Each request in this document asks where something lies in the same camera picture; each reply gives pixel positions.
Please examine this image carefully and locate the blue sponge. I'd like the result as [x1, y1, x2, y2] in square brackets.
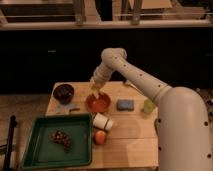
[117, 99, 134, 111]

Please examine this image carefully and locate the bunch of dark grapes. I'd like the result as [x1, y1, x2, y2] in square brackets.
[51, 130, 71, 152]

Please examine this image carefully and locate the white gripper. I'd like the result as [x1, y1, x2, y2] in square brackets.
[90, 63, 114, 86]

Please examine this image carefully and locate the green plastic tray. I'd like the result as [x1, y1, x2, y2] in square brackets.
[21, 114, 92, 170]

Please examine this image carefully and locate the grey cloth with dark item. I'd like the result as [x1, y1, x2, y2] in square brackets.
[55, 103, 80, 114]

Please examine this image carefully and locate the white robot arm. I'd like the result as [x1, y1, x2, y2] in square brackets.
[92, 48, 213, 171]

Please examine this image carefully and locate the yellow banana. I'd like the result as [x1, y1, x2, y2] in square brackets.
[91, 83, 103, 99]

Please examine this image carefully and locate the yellow-green cup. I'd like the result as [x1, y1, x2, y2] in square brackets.
[143, 99, 155, 114]

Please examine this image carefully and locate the dark brown bowl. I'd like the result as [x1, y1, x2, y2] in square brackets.
[53, 84, 74, 105]

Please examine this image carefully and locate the black stand pole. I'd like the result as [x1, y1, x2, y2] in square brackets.
[3, 115, 17, 171]

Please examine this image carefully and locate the red bowl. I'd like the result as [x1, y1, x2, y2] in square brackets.
[85, 93, 111, 113]

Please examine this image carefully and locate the red apple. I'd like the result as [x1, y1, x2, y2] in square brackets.
[94, 130, 107, 145]

